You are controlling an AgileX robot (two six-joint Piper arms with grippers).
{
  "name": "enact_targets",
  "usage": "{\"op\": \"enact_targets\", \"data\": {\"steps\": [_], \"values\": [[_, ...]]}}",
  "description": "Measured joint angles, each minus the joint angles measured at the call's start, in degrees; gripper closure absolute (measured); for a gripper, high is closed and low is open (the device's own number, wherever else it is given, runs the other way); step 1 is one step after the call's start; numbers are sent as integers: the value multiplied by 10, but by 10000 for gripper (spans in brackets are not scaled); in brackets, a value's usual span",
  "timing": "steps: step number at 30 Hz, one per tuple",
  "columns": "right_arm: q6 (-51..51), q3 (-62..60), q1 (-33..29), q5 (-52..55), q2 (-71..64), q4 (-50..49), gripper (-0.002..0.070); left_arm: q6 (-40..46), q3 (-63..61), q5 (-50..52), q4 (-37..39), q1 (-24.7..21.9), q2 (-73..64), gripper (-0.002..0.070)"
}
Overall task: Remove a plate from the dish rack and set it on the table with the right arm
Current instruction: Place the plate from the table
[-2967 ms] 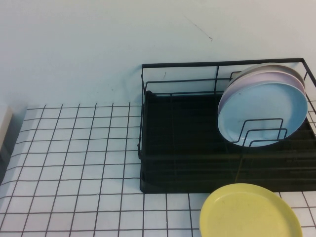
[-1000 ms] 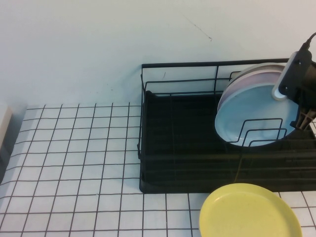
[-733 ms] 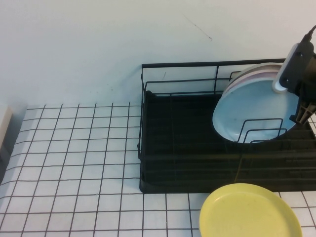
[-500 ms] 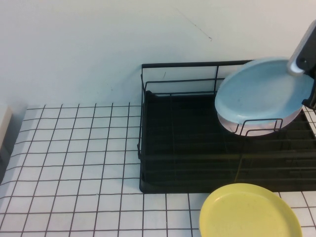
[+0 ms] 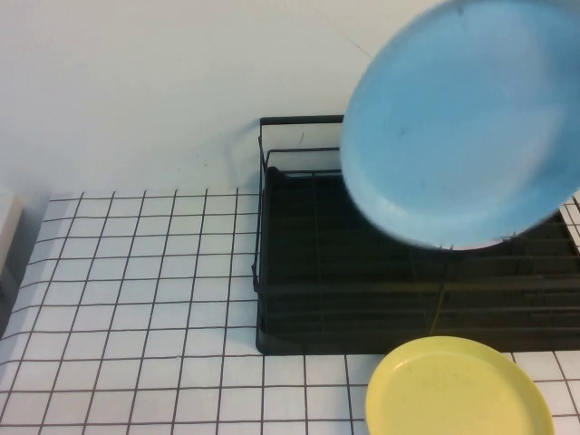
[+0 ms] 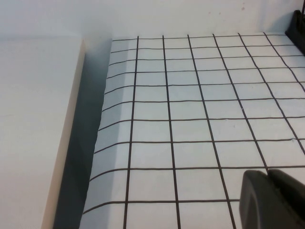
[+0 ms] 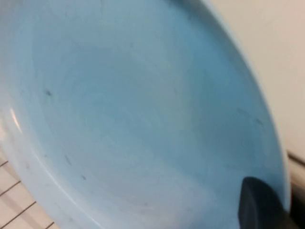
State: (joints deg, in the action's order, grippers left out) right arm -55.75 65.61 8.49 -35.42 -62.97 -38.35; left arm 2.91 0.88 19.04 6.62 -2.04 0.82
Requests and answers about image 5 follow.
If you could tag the yellow round plate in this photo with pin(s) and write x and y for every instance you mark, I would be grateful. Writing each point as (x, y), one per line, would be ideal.
(453, 389)

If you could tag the white black-grid tablecloth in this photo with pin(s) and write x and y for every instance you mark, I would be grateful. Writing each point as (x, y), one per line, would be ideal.
(136, 294)

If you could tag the blue round plate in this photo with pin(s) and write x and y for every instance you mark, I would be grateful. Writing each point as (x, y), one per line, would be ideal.
(453, 127)

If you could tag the pink round plate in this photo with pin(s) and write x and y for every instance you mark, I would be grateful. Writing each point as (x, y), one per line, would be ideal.
(471, 247)

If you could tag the black drip tray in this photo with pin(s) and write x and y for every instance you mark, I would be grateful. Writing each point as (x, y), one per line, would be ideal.
(317, 254)

